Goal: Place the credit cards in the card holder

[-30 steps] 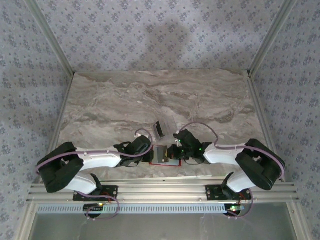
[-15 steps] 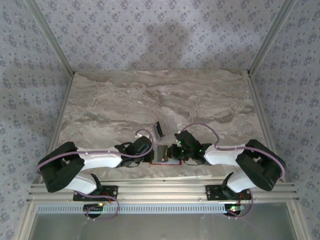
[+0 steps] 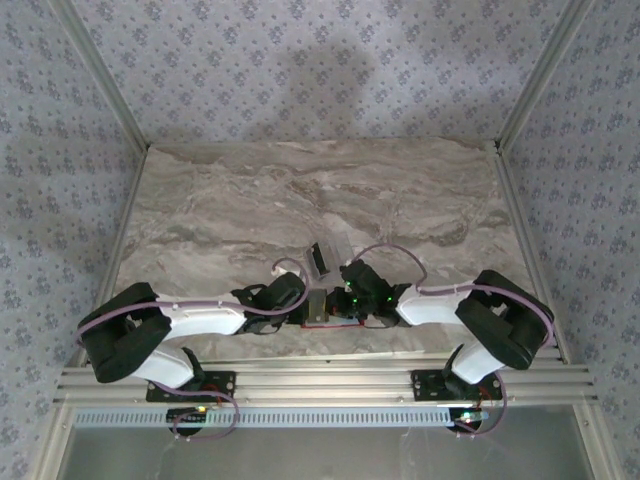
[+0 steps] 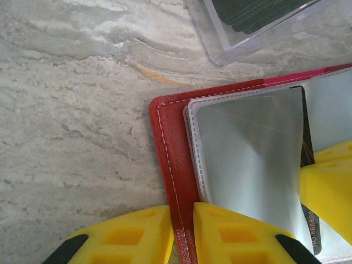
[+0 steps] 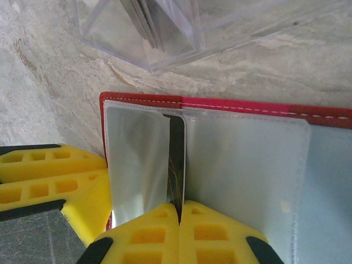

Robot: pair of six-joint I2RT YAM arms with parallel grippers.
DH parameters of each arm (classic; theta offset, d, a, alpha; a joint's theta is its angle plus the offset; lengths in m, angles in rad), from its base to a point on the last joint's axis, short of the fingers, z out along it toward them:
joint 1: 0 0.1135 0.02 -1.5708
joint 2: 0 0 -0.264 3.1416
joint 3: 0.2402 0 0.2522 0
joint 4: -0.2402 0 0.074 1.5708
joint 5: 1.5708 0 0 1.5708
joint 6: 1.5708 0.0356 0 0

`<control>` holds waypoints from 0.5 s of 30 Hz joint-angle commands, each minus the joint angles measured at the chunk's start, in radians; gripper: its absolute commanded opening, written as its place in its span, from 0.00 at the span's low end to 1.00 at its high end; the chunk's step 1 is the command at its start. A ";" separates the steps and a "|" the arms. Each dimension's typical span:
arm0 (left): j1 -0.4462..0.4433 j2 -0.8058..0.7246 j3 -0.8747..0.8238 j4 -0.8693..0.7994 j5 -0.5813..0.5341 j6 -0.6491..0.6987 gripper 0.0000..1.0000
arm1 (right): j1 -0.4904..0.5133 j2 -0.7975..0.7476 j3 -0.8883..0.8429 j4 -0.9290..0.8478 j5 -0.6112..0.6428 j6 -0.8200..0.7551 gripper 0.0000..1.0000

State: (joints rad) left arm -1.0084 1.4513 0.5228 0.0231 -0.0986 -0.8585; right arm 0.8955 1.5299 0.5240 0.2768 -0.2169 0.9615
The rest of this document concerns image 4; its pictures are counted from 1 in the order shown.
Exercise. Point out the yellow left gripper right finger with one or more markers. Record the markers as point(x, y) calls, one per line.
point(236, 242)

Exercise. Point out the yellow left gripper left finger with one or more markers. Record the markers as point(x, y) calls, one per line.
point(123, 242)

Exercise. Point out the black credit card gold print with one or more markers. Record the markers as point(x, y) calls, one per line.
point(312, 233)

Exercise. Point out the clear plastic card box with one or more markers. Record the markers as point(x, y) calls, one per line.
point(220, 46)

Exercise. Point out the red card holder clear sleeves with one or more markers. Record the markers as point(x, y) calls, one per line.
point(176, 154)

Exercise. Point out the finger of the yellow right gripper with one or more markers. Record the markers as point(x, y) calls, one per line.
point(330, 187)

